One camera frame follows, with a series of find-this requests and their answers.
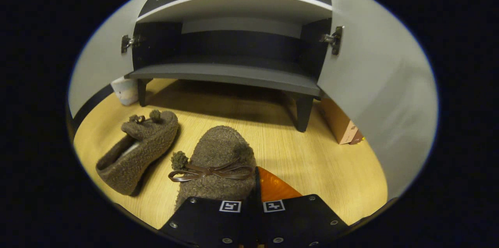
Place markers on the brown fuzzy shoe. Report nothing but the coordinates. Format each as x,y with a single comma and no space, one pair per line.
144,146
218,146

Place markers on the brown cardboard box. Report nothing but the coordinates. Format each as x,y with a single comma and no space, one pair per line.
339,123

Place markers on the metal door hinge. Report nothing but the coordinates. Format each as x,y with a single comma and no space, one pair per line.
124,43
337,39

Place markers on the white cabinet shelf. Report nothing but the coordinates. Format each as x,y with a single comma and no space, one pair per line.
234,4

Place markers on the grey cabinet base board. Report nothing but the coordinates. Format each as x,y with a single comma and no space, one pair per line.
234,74

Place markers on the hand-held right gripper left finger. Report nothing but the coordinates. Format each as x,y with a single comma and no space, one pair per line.
202,220

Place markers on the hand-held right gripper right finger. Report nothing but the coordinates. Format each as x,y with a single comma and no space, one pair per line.
304,220

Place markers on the white shoe cabinet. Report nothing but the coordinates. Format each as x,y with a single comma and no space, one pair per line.
234,45

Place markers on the white container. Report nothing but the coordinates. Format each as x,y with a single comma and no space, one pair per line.
124,92

